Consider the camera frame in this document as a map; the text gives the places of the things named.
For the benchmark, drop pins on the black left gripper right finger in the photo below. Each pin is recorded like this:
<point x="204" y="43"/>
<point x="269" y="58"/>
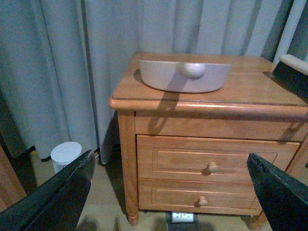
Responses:
<point x="283" y="198"/>

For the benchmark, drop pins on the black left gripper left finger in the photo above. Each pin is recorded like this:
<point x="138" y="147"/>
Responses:
<point x="57" y="204"/>

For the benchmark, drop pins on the beige plastic dustpan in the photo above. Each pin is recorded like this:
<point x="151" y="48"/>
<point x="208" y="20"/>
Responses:
<point x="184" y="77"/>

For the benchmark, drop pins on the white cylindrical air purifier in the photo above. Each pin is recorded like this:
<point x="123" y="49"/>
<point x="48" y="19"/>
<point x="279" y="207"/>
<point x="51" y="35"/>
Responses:
<point x="64" y="154"/>

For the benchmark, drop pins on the upper drawer wooden knob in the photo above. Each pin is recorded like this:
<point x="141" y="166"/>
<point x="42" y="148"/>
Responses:
<point x="212" y="167"/>

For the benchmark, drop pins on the drawer wooden knob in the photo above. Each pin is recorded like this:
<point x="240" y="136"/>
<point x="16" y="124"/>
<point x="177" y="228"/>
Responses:
<point x="212" y="167"/>
<point x="202" y="201"/>

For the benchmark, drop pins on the lower drawer wooden knob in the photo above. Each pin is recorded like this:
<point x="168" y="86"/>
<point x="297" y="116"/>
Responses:
<point x="202" y="201"/>

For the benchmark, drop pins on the white power strip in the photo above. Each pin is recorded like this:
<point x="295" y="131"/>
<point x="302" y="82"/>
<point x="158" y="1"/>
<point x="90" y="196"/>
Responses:
<point x="180" y="217"/>

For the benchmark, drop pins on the wooden nightstand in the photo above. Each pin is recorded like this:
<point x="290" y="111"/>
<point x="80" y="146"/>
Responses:
<point x="167" y="139"/>

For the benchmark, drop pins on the grey curtain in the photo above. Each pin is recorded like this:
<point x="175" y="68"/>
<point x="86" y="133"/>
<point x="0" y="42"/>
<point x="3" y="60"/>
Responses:
<point x="61" y="59"/>

